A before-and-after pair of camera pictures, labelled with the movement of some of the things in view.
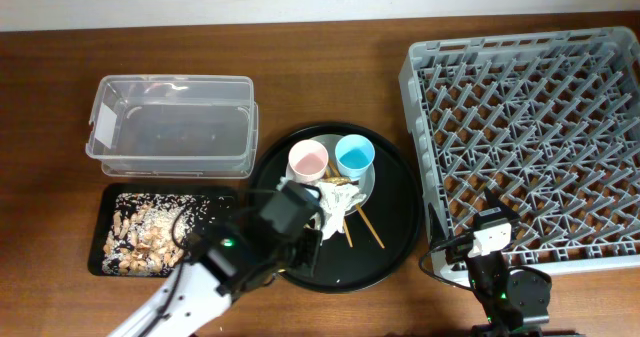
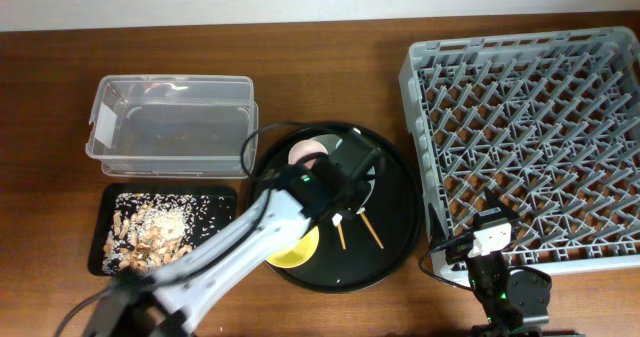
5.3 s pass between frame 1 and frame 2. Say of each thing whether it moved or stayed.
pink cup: stayed
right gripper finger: stayed
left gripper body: moved
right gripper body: stayed
